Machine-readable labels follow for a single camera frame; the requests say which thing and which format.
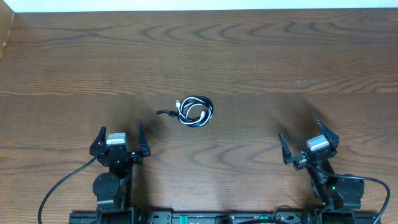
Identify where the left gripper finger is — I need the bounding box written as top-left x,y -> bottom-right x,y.
138,123 -> 150,157
90,126 -> 106,156

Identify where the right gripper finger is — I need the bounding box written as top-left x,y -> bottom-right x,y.
279,133 -> 293,164
315,118 -> 339,146

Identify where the white usb cable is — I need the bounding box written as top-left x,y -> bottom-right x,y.
175,97 -> 213,127

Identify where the black usb cable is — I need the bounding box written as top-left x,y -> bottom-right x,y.
155,95 -> 215,128

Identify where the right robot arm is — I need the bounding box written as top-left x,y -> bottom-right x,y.
279,118 -> 364,223

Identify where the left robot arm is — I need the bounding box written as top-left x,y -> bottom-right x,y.
90,124 -> 150,224

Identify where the cardboard box edge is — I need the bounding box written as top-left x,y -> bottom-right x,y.
0,0 -> 15,58

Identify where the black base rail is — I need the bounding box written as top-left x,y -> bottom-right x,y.
68,210 -> 376,224

